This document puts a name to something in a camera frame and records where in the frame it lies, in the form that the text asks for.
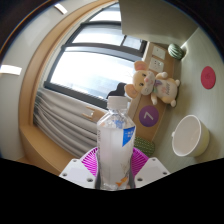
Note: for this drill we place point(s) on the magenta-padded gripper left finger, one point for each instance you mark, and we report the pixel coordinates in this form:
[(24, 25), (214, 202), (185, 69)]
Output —
[(76, 173)]

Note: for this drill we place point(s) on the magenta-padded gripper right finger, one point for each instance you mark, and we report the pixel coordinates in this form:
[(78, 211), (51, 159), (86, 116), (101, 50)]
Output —
[(153, 171)]

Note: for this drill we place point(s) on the clear plastic water bottle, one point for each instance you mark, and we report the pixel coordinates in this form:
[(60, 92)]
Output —
[(115, 153)]

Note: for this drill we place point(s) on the tall green cactus ornament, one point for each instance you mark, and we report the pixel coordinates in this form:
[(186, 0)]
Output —
[(146, 146)]

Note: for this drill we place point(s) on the pale yellow paper cup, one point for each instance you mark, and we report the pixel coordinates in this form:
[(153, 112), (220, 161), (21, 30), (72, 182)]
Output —
[(190, 136)]

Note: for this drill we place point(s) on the grey window curtain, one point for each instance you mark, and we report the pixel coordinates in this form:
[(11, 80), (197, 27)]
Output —
[(63, 123)]

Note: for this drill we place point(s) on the round purple number sign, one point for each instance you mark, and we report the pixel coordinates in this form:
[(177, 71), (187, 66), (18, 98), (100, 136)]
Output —
[(149, 116)]

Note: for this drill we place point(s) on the black horse figurine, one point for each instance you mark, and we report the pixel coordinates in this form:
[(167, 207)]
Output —
[(118, 90)]

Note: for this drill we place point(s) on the beige plush mouse toy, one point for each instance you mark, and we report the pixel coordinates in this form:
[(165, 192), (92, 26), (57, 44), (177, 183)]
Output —
[(146, 81)]

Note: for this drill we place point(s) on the flat round red coaster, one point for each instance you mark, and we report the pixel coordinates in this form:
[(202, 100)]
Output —
[(208, 77)]

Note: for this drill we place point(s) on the round green cactus ornament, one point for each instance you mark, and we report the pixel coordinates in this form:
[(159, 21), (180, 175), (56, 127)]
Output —
[(175, 51)]

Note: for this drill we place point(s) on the long ceiling light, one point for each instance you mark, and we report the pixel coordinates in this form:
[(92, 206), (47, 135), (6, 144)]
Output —
[(10, 69), (61, 8)]

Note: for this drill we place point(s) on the grey desk divider panel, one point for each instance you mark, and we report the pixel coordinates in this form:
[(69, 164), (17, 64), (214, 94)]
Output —
[(153, 20)]

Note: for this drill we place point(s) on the white wall socket plate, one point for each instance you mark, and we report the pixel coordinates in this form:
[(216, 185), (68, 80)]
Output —
[(159, 52), (156, 64)]

